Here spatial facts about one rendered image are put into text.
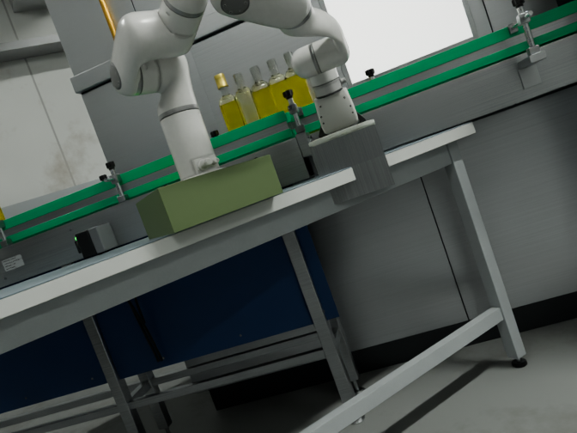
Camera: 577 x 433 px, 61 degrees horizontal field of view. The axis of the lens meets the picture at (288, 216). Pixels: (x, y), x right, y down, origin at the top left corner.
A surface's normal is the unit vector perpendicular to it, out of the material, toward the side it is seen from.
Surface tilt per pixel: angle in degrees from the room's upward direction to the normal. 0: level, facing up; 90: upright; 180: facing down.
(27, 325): 90
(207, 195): 90
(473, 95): 90
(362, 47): 90
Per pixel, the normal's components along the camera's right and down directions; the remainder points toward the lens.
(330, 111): -0.11, 0.40
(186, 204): 0.44, -0.09
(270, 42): -0.18, 0.14
